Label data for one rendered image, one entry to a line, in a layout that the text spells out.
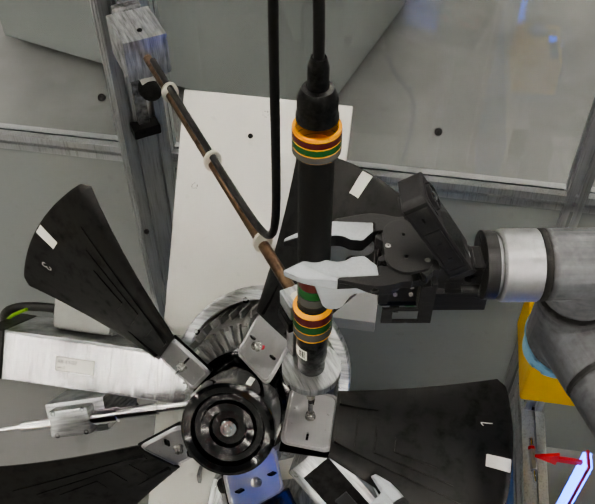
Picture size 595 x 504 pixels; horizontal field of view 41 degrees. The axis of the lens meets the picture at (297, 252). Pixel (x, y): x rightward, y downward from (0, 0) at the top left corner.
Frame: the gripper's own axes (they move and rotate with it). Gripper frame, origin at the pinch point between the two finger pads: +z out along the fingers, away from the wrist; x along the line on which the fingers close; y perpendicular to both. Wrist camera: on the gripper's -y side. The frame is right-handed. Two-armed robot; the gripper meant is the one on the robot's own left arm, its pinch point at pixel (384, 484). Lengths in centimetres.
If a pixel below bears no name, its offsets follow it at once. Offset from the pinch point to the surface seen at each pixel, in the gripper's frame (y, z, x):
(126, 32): 1, 72, -25
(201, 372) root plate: 13.8, 21.8, -7.0
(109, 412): 26.9, 30.5, 4.9
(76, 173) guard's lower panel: 15, 106, 26
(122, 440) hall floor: 33, 94, 115
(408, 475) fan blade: -3.3, -0.4, 0.3
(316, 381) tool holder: 3.1, 9.5, -13.3
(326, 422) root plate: 2.2, 10.4, -1.1
